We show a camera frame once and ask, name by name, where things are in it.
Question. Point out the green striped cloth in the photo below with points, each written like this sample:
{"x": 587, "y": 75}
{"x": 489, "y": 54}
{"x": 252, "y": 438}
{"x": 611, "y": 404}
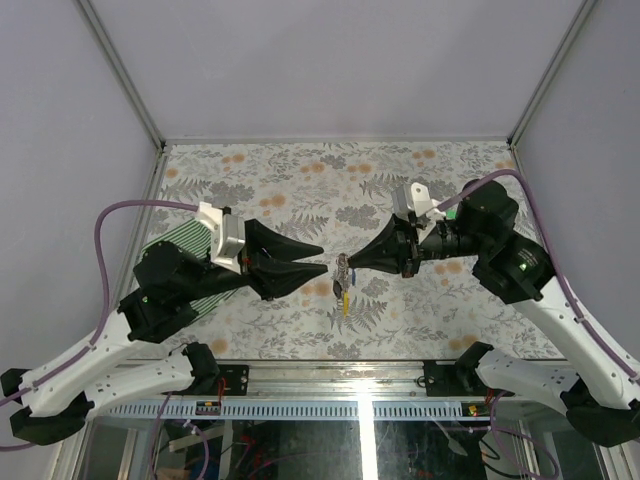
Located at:
{"x": 193, "y": 237}

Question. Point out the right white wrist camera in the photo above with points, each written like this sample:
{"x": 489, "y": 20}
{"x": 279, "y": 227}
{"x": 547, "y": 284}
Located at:
{"x": 413, "y": 204}

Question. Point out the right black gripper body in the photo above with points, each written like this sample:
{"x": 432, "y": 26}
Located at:
{"x": 438, "y": 244}

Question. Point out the floral table mat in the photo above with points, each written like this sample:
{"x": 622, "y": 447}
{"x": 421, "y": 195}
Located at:
{"x": 338, "y": 196}

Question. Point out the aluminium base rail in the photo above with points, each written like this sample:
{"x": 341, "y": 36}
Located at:
{"x": 325, "y": 390}

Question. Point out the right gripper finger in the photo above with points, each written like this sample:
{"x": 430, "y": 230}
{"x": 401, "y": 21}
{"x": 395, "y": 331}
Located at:
{"x": 385, "y": 261}
{"x": 386, "y": 238}

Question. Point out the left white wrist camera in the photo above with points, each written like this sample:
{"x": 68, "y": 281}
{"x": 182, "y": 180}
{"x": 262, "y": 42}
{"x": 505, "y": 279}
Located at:
{"x": 227, "y": 235}

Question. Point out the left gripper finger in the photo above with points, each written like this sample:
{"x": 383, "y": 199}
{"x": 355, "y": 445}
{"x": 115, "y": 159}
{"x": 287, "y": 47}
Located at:
{"x": 272, "y": 279}
{"x": 261, "y": 239}

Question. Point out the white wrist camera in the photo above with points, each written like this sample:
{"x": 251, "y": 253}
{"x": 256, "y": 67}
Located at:
{"x": 227, "y": 235}
{"x": 413, "y": 204}

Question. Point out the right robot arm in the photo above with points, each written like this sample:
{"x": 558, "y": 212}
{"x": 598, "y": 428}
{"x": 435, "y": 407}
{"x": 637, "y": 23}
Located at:
{"x": 598, "y": 393}

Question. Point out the black key tag with key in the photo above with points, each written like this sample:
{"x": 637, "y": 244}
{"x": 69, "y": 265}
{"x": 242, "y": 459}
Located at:
{"x": 337, "y": 289}

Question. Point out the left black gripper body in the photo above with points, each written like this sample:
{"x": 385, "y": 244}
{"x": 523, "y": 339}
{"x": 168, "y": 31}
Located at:
{"x": 219, "y": 278}

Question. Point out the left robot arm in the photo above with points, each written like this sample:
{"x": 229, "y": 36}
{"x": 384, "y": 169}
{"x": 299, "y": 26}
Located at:
{"x": 180, "y": 276}

